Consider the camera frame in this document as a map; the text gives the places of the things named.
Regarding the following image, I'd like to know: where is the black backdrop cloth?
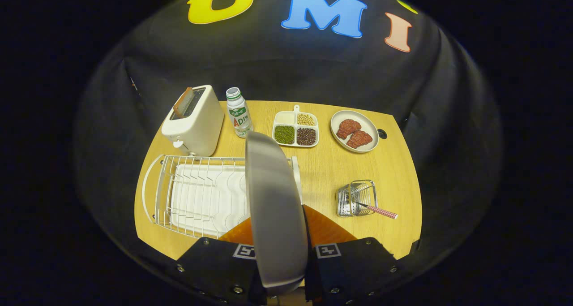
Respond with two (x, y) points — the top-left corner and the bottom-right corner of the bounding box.
(74, 0), (504, 293)

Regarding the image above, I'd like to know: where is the white bottle green label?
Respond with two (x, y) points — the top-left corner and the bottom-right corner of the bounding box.
(226, 87), (254, 138)

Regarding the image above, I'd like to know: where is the small beige meat dish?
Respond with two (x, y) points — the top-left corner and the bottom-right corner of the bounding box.
(330, 110), (380, 153)

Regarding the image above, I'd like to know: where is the white wire dish rack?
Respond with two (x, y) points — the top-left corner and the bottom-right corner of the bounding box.
(141, 154), (303, 239)

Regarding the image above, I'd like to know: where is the large beige plate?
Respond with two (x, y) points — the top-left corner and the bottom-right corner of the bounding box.
(245, 131), (309, 296)

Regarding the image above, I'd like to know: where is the white divided dish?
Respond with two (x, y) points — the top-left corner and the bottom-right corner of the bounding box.
(272, 104), (320, 148)

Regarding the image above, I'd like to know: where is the metal wire basket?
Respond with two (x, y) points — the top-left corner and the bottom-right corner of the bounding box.
(336, 180), (378, 217)

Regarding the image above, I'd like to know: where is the green beans portion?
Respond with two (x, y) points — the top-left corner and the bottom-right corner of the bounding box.
(274, 125), (295, 145)

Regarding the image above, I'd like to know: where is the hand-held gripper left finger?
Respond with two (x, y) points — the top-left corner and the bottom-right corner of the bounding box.
(176, 215), (268, 306)

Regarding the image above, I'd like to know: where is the brown bread slice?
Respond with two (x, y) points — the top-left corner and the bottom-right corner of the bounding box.
(172, 87), (194, 118)

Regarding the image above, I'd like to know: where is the red meat slice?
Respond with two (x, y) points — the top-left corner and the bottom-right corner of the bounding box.
(336, 119), (362, 139)
(346, 130), (373, 149)

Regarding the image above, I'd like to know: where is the white toaster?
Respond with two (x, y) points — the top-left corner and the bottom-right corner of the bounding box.
(161, 85), (225, 157)

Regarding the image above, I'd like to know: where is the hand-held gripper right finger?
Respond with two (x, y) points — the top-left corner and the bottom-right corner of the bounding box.
(302, 204), (400, 306)

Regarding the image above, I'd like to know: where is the red checked handle spoon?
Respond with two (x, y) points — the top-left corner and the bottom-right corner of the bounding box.
(354, 201), (398, 220)

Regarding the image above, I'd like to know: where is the dark red beans portion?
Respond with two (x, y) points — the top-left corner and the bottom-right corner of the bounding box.
(297, 127), (316, 146)

